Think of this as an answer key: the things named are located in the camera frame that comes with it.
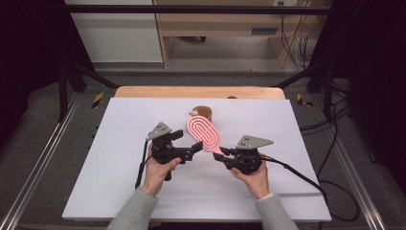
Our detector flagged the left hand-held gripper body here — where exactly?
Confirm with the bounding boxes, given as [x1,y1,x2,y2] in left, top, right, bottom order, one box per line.
[146,121,196,182]

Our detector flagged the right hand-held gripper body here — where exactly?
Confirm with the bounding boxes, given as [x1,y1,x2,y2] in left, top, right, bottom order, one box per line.
[223,134,275,176]

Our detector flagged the pink hairbrush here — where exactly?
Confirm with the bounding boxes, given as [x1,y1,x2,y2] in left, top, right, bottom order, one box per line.
[186,115,226,157]

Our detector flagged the brown cup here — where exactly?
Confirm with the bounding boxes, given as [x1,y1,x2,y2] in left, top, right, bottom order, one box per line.
[191,105,214,125]

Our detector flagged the person's right hand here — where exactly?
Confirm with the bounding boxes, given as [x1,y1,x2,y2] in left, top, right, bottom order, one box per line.
[228,152,272,200]

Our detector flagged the person's left hand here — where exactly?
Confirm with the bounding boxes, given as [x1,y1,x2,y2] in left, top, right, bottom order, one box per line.
[141,152,183,198]

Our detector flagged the wooden table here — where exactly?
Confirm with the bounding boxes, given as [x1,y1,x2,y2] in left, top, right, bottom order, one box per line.
[113,85,287,101]

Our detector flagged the white table board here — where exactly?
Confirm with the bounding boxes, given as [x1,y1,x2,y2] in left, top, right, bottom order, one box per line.
[61,97,332,223]

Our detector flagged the yellow black tape strip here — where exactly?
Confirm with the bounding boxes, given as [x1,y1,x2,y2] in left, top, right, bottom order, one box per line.
[91,92,105,110]
[296,93,315,108]

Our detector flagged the black metal stand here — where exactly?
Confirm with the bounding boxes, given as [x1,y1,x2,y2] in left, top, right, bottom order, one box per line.
[56,59,120,123]
[271,60,337,123]

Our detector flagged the white cabinet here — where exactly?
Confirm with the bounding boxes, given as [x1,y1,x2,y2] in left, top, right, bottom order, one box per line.
[64,0,164,64]

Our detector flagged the light wooden desk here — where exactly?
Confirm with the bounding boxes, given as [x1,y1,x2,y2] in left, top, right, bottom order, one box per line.
[152,0,333,69]

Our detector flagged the black horizontal bar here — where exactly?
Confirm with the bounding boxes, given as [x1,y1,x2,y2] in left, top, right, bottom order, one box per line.
[60,4,353,15]

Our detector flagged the black curtain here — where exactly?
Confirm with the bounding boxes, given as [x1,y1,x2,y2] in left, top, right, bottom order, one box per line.
[310,0,406,195]
[0,0,94,146]

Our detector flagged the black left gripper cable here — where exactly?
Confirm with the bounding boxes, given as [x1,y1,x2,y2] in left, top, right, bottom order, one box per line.
[134,139,151,191]

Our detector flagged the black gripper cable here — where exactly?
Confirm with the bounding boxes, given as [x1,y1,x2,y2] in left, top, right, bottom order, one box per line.
[261,154,361,223]
[134,139,151,191]

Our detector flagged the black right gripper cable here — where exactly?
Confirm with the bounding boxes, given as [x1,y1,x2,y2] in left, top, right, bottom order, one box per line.
[261,154,361,223]

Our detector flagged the black floor cables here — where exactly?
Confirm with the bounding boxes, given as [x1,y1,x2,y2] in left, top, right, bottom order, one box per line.
[299,79,352,175]

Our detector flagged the aluminium rail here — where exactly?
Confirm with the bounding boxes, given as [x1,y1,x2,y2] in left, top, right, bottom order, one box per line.
[0,91,81,230]
[309,94,389,230]

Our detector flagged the bundle of hanging cables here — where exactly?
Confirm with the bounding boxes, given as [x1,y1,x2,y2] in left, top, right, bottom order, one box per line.
[279,0,322,70]

